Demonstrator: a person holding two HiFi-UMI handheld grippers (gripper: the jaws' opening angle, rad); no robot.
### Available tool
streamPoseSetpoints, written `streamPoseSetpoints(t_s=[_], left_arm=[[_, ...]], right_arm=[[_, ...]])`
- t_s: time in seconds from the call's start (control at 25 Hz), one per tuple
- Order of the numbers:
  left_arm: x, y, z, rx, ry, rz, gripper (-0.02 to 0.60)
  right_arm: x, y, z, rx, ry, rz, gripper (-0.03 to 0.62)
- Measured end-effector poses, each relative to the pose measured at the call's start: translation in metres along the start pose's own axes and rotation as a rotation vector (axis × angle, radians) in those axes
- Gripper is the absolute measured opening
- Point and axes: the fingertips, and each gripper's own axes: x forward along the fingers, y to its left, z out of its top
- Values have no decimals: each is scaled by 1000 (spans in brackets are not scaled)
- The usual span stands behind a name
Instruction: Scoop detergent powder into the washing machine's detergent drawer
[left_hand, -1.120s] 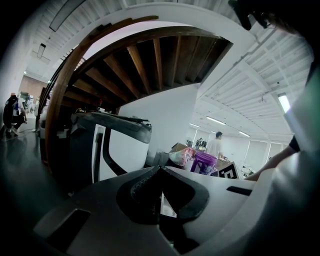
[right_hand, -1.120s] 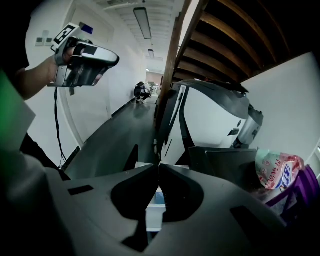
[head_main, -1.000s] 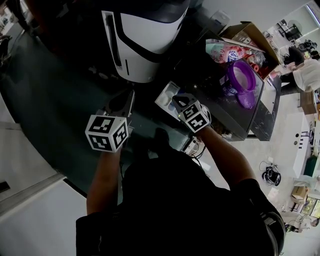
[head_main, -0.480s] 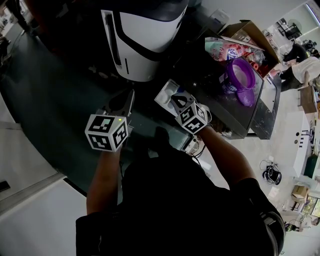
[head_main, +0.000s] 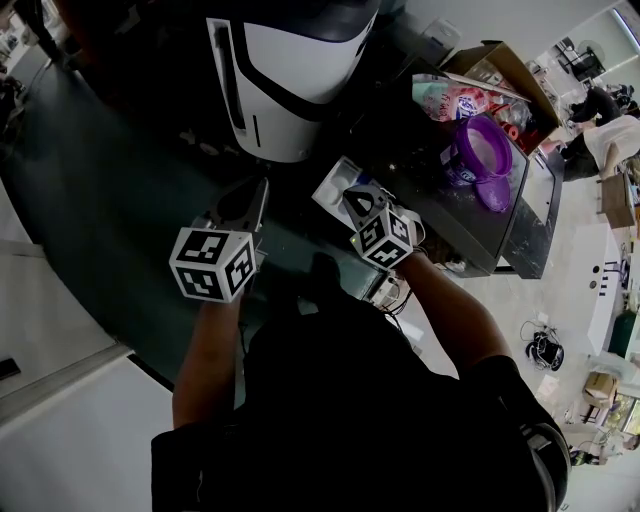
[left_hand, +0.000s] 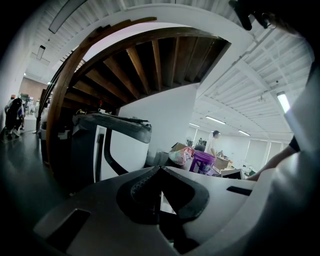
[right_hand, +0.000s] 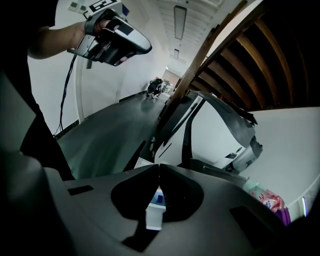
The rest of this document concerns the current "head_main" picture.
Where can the white detergent drawer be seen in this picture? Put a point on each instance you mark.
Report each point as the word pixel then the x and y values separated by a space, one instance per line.
pixel 332 180

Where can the person's black shirt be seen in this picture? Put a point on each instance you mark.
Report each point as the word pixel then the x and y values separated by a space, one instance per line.
pixel 350 425

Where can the white power strip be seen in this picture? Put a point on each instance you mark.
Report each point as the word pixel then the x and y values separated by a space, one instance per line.
pixel 385 290

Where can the black stone table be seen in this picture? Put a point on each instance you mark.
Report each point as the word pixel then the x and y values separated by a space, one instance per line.
pixel 530 240

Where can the open cardboard box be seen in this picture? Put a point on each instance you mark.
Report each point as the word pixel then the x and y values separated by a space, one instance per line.
pixel 520 75

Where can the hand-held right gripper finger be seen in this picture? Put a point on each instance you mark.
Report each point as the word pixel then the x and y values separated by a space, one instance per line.
pixel 354 212
pixel 382 200

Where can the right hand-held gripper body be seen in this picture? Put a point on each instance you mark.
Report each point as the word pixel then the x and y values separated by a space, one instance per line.
pixel 385 240

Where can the white curved desk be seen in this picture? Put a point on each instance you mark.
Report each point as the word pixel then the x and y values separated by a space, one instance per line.
pixel 605 300

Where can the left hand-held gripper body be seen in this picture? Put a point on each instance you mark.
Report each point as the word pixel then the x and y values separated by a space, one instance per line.
pixel 210 265

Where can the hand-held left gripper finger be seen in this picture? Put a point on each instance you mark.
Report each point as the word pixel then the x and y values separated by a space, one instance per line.
pixel 217 215
pixel 259 210

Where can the purple tub lid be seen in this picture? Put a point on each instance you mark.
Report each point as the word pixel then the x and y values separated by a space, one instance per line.
pixel 492 197

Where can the small white appliance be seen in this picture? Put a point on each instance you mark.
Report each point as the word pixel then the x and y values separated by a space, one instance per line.
pixel 442 32

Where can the dark green platform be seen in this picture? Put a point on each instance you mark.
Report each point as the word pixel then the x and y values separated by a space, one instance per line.
pixel 125 175

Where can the purple plastic tub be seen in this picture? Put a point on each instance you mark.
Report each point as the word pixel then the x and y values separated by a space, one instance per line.
pixel 480 145

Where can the person's left forearm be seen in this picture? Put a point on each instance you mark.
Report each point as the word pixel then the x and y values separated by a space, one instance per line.
pixel 210 360

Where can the person's right forearm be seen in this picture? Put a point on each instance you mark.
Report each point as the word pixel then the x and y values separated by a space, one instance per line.
pixel 450 310

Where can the pink detergent refill pouch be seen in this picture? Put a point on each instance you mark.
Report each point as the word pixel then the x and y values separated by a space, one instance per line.
pixel 450 100

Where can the white black-trimmed appliance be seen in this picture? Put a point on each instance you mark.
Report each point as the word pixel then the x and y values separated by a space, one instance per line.
pixel 280 60

